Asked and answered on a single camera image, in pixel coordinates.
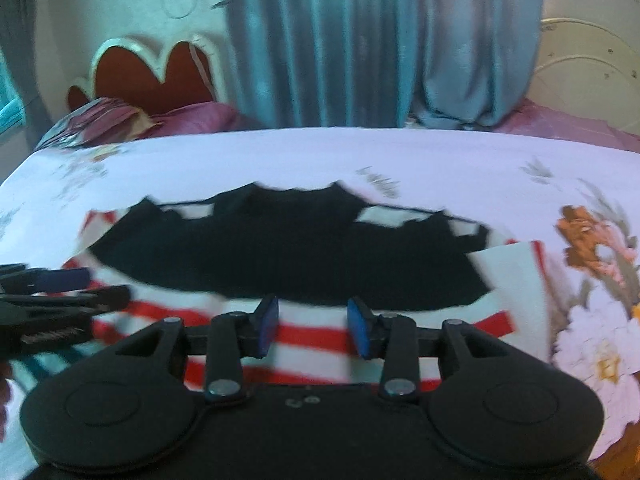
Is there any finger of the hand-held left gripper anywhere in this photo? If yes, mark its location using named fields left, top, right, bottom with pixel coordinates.
left=0, top=285, right=132, bottom=313
left=0, top=264, right=93, bottom=293

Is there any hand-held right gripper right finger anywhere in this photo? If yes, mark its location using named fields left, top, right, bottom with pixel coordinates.
left=347, top=296, right=508, bottom=405

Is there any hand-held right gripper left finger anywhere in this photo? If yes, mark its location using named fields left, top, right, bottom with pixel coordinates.
left=114, top=294, right=280, bottom=405

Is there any striped knit sweater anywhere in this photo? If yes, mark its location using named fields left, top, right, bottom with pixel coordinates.
left=10, top=182, right=551, bottom=396

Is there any floral bedsheet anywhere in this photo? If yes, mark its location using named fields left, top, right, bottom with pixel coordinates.
left=0, top=127, right=640, bottom=461

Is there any window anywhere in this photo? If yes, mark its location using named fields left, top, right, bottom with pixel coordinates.
left=0, top=55, right=27, bottom=131

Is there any purple pillow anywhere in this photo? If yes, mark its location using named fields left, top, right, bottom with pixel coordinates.
left=150, top=102, right=251, bottom=133

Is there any heart-shaped red headboard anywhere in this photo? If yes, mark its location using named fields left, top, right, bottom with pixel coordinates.
left=67, top=35, right=221, bottom=111

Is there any grey side curtain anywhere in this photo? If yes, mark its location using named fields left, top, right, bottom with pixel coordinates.
left=0, top=0, right=53, bottom=126

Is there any teal curtain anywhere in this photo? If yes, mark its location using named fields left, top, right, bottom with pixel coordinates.
left=220, top=0, right=418, bottom=128

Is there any lilac grey curtain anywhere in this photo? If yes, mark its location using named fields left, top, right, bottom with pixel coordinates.
left=410, top=0, right=545, bottom=131

